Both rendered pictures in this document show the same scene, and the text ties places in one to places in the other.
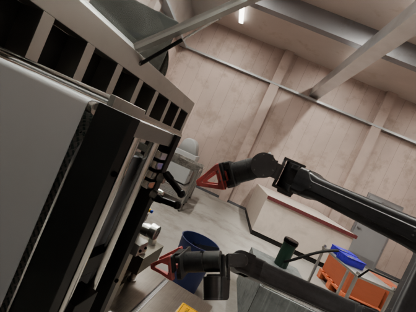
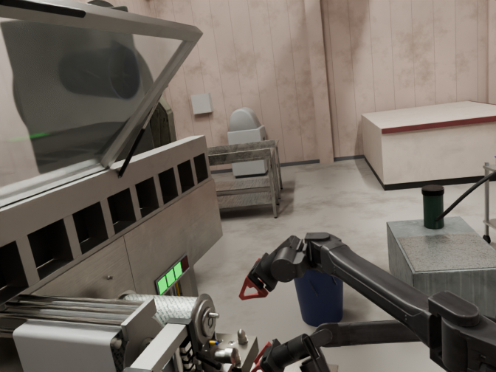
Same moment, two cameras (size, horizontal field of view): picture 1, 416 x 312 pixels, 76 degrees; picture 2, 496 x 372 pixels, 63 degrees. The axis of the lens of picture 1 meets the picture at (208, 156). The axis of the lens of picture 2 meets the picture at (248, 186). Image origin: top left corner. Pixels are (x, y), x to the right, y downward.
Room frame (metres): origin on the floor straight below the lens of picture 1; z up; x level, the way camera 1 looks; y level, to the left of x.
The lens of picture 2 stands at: (-0.22, -0.15, 1.85)
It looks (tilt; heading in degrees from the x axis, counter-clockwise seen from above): 14 degrees down; 6
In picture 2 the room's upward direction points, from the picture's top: 8 degrees counter-clockwise
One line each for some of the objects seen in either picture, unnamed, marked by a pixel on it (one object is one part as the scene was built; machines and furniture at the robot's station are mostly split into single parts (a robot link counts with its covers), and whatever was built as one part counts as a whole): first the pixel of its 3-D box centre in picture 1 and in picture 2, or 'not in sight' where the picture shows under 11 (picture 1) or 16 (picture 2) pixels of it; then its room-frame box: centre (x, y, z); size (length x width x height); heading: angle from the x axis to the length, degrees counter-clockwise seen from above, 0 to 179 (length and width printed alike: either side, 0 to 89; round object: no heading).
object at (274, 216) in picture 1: (290, 221); (432, 140); (7.14, -2.74, 0.49); 2.60 x 2.11 x 0.98; 175
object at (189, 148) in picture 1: (184, 160); (247, 142); (8.39, 0.61, 0.72); 0.73 x 0.65 x 1.43; 85
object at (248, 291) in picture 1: (290, 278); (451, 238); (2.87, -1.36, 0.49); 1.05 x 0.81 x 0.98; 175
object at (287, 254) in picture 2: (276, 171); (302, 260); (0.64, -0.16, 1.45); 0.12 x 0.12 x 0.09; 76
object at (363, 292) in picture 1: (366, 289); not in sight; (4.69, -3.54, 0.25); 1.40 x 1.01 x 0.50; 85
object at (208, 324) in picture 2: not in sight; (207, 322); (0.75, 0.11, 1.25); 0.07 x 0.02 x 0.07; 165
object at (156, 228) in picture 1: (153, 231); (230, 355); (0.70, 0.05, 1.18); 0.04 x 0.02 x 0.04; 165
